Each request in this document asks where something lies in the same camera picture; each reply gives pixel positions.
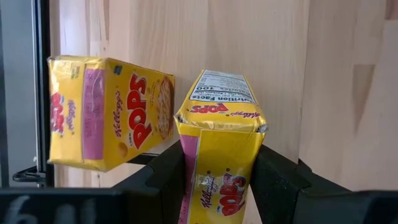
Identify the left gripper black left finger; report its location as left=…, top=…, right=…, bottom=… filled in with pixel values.
left=113, top=140, right=187, bottom=224

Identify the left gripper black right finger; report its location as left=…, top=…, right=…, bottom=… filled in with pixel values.
left=250, top=144, right=351, bottom=224

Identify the yellow Corn Pops cereal box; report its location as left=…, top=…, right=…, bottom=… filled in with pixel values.
left=46, top=55, right=176, bottom=173
left=173, top=69, right=269, bottom=224

